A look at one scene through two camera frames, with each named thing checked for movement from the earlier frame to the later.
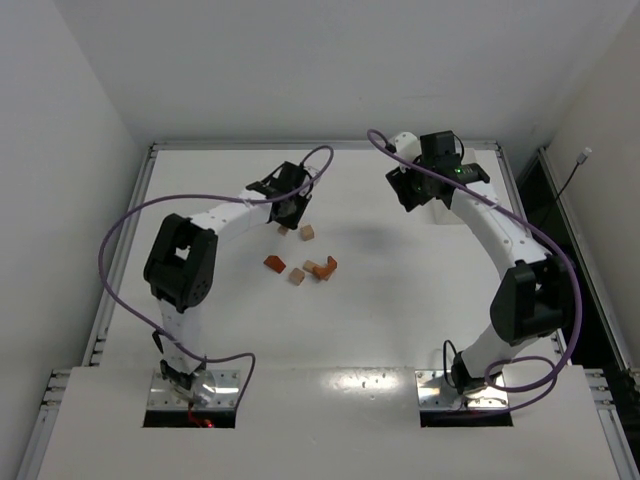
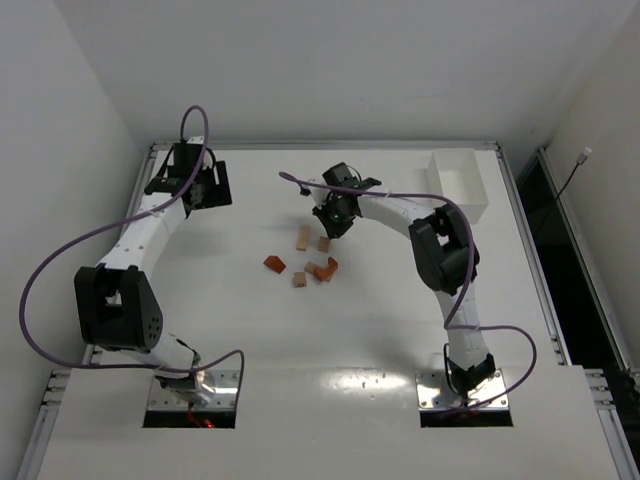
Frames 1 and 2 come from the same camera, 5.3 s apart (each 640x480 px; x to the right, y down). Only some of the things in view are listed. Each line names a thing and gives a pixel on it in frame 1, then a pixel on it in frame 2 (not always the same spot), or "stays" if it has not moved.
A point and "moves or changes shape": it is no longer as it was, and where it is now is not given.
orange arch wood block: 323,272 stays
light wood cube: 297,275 moves or changes shape
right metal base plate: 435,393 stays
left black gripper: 288,211 → 218,184
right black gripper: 403,187 → 333,225
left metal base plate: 162,395 stays
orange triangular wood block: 274,262 stays
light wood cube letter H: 307,232 → 310,267
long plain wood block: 309,265 → 323,244
